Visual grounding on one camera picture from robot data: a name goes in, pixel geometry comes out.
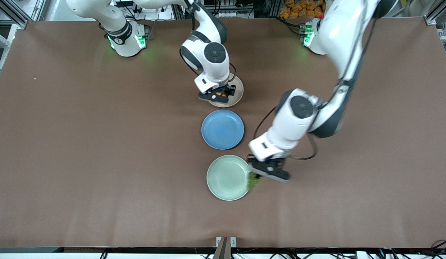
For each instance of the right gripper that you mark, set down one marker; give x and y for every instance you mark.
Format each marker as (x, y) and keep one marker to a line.
(227, 90)

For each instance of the green lettuce leaf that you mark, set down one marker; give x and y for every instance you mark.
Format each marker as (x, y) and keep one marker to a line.
(253, 183)

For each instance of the yellow lemon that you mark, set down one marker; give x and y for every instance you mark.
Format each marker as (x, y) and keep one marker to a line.
(220, 94)

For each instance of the aluminium frame profile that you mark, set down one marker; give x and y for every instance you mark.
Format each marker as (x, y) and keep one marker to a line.
(432, 19)
(18, 18)

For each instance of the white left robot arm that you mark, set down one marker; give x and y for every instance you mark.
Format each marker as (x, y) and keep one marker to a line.
(338, 36)

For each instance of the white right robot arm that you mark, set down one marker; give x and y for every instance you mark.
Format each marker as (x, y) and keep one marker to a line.
(208, 54)

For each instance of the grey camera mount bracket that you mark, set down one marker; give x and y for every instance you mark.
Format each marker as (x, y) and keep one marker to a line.
(223, 250)

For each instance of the orange snack bag pile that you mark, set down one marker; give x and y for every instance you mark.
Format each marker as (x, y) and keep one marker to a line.
(298, 9)

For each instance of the light green plate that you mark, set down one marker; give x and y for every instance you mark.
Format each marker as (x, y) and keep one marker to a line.
(226, 178)

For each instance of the beige plate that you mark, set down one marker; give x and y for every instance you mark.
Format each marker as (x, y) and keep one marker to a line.
(238, 94)

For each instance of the blue plate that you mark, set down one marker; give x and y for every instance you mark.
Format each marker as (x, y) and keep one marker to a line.
(222, 129)

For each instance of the black equipment rack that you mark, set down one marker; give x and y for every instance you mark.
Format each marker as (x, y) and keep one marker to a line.
(251, 9)

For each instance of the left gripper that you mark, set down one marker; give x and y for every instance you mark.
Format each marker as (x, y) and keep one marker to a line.
(263, 162)

